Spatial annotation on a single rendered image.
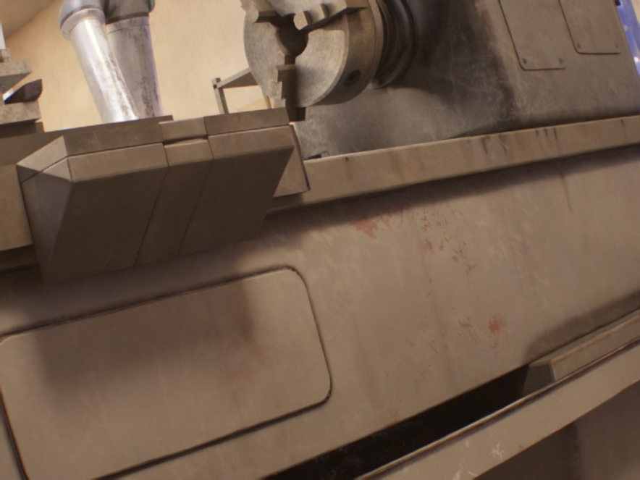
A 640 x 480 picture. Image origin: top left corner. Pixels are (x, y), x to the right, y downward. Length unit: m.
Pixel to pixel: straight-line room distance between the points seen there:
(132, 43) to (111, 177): 1.68
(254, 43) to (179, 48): 5.66
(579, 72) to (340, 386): 0.93
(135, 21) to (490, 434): 1.68
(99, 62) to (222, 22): 4.70
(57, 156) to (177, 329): 0.29
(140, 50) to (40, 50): 6.36
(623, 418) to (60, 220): 1.08
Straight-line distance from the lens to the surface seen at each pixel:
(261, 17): 1.90
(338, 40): 1.82
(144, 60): 2.76
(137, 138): 1.11
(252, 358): 1.33
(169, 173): 1.14
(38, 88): 1.72
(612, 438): 1.82
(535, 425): 1.46
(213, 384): 1.29
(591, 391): 1.59
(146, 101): 2.75
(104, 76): 2.58
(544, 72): 2.01
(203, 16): 7.42
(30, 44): 9.24
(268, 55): 1.94
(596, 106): 2.13
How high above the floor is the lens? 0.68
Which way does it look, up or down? 2 degrees up
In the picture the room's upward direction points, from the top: 15 degrees counter-clockwise
